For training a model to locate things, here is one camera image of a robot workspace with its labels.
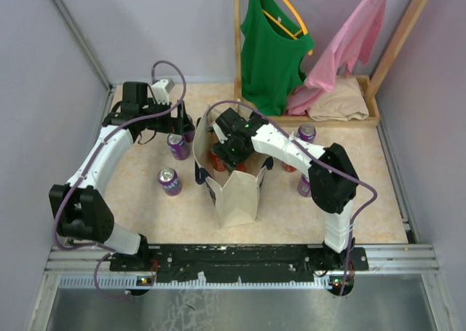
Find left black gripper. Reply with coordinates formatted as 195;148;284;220
140;97;194;135

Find purple fanta can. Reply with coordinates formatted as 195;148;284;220
184;129;195;143
167;133;190;160
157;167;183;196
298;123;317;143
297;175;312;197

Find beige canvas tote bag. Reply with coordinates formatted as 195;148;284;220
192;108;274;228

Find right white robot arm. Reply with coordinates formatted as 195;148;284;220
210;108;359;270

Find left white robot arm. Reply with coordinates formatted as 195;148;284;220
49;79;194;271

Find green tank top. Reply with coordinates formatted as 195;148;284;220
241;0;314;116

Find folded beige cloth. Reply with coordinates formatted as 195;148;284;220
307;77;369;121

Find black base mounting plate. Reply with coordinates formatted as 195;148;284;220
110;244;368;283

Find wooden clothes rack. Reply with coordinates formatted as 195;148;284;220
234;0;429;127

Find yellow clothes hanger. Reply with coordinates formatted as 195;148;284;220
247;0;315;56

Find pink shirt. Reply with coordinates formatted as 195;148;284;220
285;0;387;116

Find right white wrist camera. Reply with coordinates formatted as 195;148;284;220
212;122;229;143

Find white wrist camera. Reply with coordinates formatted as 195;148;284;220
212;122;229;143
151;79;175;105

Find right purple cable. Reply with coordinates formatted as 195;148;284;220
203;100;378;297

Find purple cable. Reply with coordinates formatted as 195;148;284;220
53;60;187;300
203;100;378;297

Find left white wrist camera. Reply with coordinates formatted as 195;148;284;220
151;79;175;105

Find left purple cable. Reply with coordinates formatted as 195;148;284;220
53;60;187;300

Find aluminium frame rail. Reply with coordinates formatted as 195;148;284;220
45;244;439;295

